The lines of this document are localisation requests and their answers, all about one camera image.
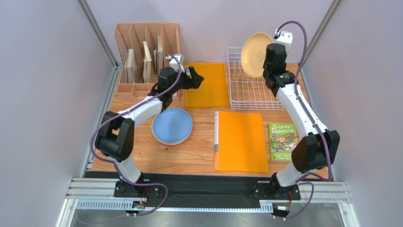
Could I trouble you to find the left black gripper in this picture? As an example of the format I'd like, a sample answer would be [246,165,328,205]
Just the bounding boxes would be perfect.
[169,67,204,96]

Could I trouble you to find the tan wooden plate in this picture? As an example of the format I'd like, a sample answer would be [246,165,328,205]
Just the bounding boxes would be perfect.
[241,32,274,78]

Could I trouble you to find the blue grey plate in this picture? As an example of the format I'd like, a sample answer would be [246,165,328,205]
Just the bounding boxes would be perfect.
[151,107,193,134]

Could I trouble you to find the yellow beige plate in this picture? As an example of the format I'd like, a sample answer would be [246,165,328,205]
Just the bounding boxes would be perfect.
[153,133,191,146]

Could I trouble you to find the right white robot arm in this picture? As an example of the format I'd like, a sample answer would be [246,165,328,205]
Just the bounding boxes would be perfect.
[263,44,340,199]

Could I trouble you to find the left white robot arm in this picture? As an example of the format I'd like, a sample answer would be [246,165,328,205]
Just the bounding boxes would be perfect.
[92,66,204,197]

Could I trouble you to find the translucent orange document folder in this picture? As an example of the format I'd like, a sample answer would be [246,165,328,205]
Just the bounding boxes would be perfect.
[184,62,229,108]

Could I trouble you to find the right beige book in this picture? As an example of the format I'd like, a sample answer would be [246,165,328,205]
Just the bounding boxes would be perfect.
[154,35,164,76]

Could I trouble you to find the beige book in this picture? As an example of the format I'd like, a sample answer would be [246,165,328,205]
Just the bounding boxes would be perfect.
[124,49,135,83]
[143,41,152,83]
[154,35,164,76]

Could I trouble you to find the middle beige book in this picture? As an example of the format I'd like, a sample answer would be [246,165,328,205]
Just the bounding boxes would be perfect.
[143,41,152,83]

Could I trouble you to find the pink plastic file organizer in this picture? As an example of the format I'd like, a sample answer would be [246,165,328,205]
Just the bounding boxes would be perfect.
[114,23,182,103]

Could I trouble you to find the green treehouse book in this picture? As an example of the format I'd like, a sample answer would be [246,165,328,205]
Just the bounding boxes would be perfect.
[268,122,299,162]

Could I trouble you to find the left beige book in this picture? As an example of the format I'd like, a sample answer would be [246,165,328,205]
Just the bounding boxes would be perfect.
[124,49,135,83]

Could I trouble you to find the black base mat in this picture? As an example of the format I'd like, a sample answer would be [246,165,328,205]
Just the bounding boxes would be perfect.
[83,171,333,209]

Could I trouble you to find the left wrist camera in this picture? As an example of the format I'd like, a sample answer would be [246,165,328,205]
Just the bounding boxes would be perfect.
[166,53,185,72]

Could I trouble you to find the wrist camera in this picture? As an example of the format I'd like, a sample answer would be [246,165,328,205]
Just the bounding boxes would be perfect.
[166,53,185,72]
[274,29,293,53]

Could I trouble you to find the white wire dish rack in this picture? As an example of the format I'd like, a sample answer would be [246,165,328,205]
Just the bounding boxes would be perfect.
[223,47,284,111]

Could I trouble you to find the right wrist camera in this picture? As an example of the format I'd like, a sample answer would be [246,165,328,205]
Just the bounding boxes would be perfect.
[274,29,293,53]

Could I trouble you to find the orange ring binder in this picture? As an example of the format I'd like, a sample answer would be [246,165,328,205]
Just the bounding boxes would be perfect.
[214,111,269,173]

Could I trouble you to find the right aluminium frame post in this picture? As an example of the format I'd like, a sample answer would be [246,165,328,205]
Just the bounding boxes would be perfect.
[298,0,344,68]

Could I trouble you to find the aluminium frame post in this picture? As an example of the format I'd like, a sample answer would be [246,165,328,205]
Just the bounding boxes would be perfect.
[298,0,344,68]
[76,0,119,70]

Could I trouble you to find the left aluminium frame post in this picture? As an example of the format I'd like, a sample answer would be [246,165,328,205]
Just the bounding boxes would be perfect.
[76,0,119,70]

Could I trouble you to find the aluminium front rail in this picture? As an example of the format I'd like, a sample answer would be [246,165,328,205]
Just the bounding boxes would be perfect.
[57,172,359,227]

